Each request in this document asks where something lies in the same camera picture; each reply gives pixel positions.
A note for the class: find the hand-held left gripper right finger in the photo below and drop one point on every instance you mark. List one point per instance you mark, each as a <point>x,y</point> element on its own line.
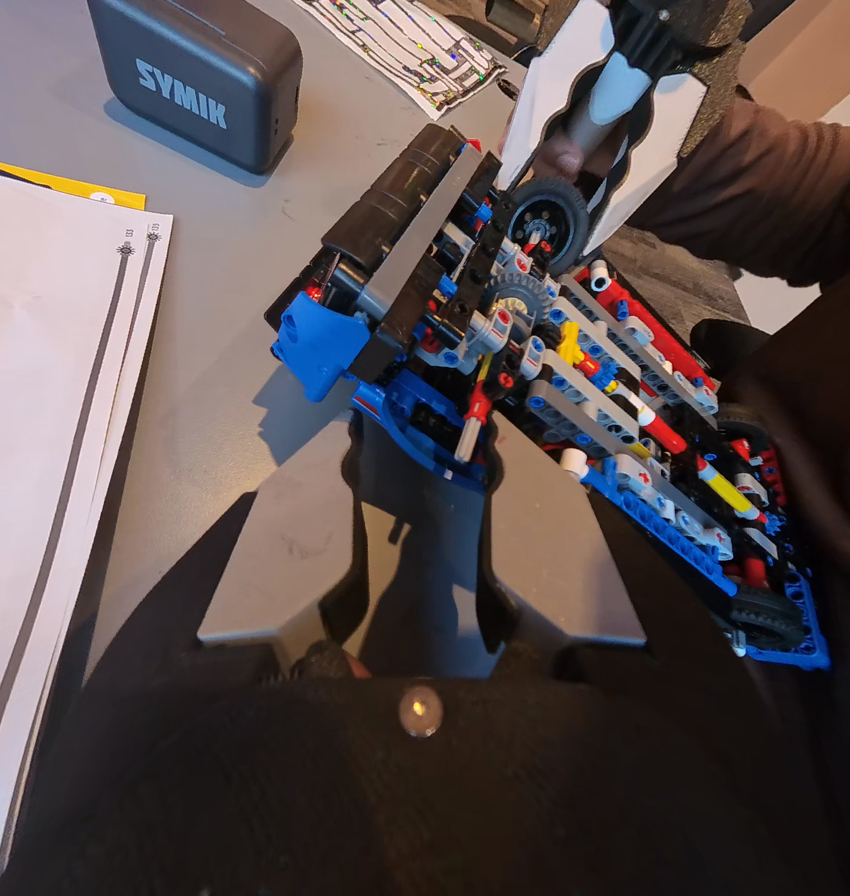
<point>565,560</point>

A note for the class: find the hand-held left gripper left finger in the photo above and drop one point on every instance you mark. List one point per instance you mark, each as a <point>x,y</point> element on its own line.
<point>278,560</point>

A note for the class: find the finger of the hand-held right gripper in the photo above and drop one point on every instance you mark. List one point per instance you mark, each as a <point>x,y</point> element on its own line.
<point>544,91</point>
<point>656,154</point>

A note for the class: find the black toy car wheel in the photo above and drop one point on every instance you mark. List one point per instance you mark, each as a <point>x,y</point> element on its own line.
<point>572,210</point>

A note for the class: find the brick-built toy car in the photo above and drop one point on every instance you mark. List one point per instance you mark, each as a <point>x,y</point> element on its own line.
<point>411,245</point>

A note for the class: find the person's right forearm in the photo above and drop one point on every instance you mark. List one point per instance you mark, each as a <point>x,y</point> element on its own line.
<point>768,189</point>

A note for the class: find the person's right hand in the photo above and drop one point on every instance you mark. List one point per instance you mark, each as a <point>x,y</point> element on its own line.
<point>561,157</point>

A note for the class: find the white sticker sheet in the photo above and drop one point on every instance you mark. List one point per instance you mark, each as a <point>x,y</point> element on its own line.
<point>411,49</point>

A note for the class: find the white instruction booklet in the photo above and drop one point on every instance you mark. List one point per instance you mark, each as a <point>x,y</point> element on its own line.
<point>33,350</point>

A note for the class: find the dark grey hard case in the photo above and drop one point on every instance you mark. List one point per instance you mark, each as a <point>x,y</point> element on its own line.
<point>208,42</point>

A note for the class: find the yellow paper leaflet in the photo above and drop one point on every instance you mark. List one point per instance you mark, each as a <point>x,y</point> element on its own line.
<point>61,185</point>

